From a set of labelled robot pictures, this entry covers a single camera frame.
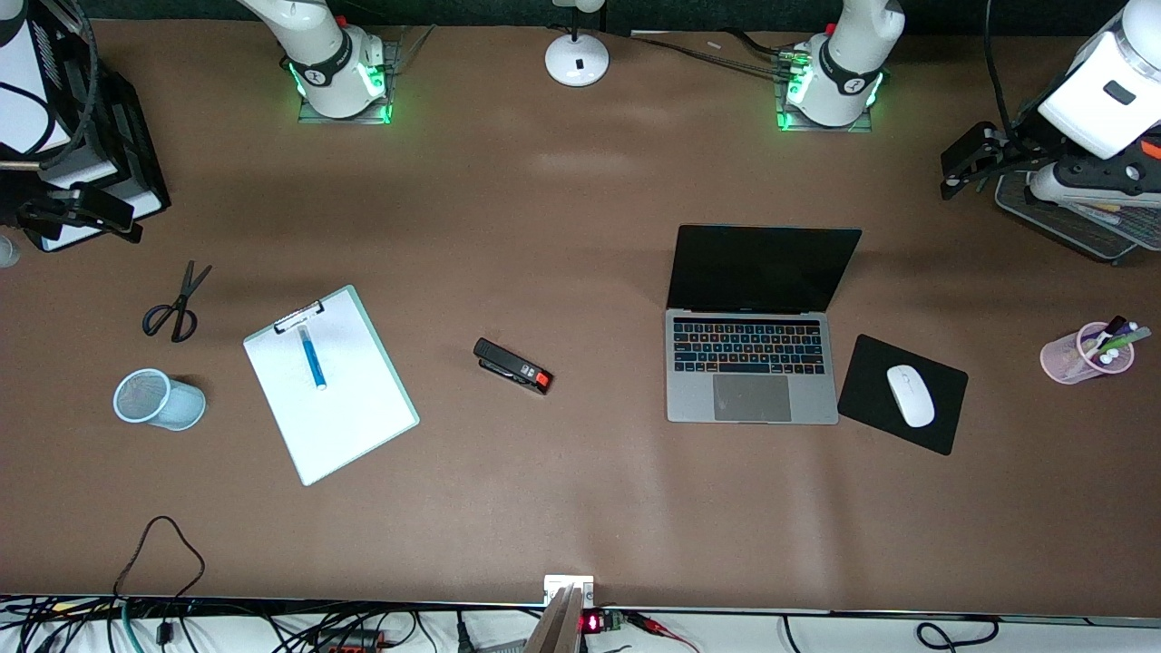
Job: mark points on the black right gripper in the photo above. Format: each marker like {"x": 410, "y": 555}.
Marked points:
{"x": 20, "y": 215}

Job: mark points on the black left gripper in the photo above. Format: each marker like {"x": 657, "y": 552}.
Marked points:
{"x": 1019, "y": 147}

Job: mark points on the blue marker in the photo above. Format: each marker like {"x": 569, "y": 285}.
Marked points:
{"x": 313, "y": 358}

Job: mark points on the silver laptop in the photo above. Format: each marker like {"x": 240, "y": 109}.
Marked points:
{"x": 748, "y": 363}

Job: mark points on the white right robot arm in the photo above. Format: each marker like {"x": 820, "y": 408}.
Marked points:
{"x": 340, "y": 73}

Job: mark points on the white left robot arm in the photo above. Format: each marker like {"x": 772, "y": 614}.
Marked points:
{"x": 843, "y": 82}

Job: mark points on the yellow marker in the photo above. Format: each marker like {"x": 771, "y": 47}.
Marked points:
{"x": 1102, "y": 214}

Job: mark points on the purple marker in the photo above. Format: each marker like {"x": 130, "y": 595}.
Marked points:
{"x": 1090, "y": 338}

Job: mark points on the black marker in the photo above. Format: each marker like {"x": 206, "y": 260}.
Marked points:
{"x": 1105, "y": 334}

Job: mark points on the green marker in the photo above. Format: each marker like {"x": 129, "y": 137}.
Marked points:
{"x": 1125, "y": 342}

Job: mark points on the black stacked paper tray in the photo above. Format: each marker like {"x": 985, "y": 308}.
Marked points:
{"x": 150, "y": 201}

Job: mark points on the metal mesh desk organizer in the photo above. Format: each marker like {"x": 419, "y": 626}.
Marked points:
{"x": 1079, "y": 231}

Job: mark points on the black scissors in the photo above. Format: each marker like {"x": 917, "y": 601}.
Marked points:
{"x": 184, "y": 295}

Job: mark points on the blue mesh pen cup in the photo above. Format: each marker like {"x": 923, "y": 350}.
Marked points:
{"x": 172, "y": 405}

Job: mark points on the pink mesh pen cup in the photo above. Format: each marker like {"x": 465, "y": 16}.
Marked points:
{"x": 1063, "y": 363}

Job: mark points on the white computer mouse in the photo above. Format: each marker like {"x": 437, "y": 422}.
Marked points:
{"x": 910, "y": 396}

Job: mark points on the black mouse pad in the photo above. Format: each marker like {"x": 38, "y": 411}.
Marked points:
{"x": 871, "y": 390}

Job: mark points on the mint clipboard with paper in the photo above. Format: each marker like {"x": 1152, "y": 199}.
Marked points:
{"x": 345, "y": 426}

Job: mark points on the white round-base stand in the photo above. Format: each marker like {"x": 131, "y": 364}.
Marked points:
{"x": 577, "y": 59}

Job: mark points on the black red stapler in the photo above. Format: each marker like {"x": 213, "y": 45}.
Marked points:
{"x": 512, "y": 366}

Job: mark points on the white mounting plate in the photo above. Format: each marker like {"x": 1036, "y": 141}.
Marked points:
{"x": 555, "y": 582}

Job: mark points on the red LED module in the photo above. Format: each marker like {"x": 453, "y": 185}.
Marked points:
{"x": 591, "y": 623}

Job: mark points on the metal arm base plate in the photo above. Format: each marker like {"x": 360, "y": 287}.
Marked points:
{"x": 313, "y": 116}
{"x": 789, "y": 125}

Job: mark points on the grey metal bracket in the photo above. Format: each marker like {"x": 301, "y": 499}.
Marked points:
{"x": 558, "y": 630}

